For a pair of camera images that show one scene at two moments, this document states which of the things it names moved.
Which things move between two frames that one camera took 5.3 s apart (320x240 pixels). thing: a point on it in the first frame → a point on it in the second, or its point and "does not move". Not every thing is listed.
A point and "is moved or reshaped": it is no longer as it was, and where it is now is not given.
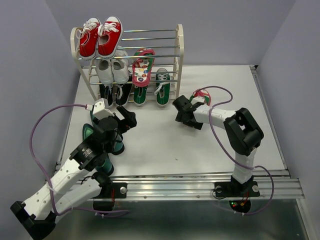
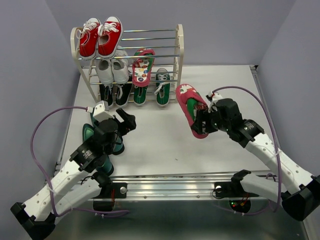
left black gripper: x=129 y=116 does not move
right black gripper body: x=198 y=124 → x=212 y=121
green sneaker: x=163 y=87 does not move
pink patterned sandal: x=202 y=93 is moved or reshaped
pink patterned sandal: x=142 y=66 does not move
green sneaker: x=140 y=94 does not move
